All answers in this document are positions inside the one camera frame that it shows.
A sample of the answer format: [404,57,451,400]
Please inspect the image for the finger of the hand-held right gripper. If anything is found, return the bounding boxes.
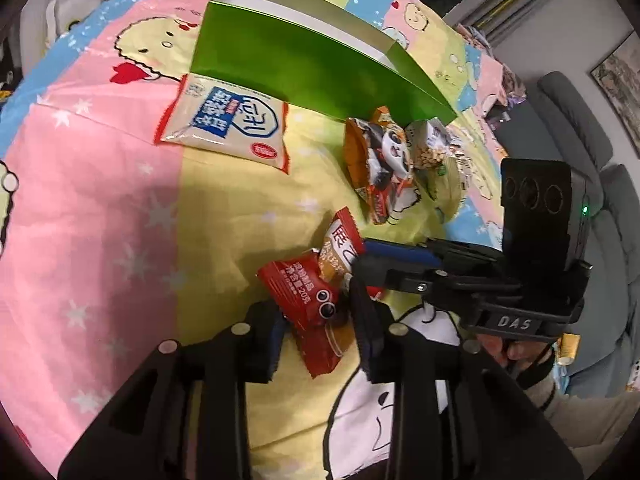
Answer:
[350,257,521,321]
[362,237,506,273]

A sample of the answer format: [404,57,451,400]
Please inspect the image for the red snack packet with eyes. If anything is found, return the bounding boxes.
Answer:
[257,252,361,380]

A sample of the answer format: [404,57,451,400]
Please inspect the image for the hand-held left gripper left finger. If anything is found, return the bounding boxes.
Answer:
[57,302,291,480]

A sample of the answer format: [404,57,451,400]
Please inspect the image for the orange brown snack packet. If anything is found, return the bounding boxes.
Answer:
[317,207,363,293]

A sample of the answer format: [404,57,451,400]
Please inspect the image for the white blue-print snack packet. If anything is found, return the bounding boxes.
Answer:
[154,72,292,175]

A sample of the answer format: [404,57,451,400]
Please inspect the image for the green cardboard box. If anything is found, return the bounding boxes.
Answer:
[190,0,458,126]

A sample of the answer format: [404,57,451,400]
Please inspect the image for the yellow can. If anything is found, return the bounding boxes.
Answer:
[557,332,581,366]

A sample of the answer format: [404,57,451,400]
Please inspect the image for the person's right forearm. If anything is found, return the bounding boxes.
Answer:
[520,355,640,461]

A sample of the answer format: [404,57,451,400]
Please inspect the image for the grey sofa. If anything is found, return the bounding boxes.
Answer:
[522,71,640,396]

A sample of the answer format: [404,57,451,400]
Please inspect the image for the printed cartoon blanket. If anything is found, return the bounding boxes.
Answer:
[0,0,566,480]

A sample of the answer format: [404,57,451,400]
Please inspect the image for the framed wall picture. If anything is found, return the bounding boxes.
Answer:
[590,30,640,158]

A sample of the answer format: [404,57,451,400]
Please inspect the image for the person's right hand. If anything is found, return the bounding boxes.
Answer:
[477,332,556,391]

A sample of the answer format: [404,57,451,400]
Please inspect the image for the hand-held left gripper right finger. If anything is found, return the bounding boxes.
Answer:
[348,277,583,480]

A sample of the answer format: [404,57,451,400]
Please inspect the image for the pale yellow snack packet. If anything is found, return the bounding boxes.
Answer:
[405,117,468,221]

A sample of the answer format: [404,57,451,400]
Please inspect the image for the orange panda snack packet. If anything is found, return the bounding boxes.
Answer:
[344,106,418,226]

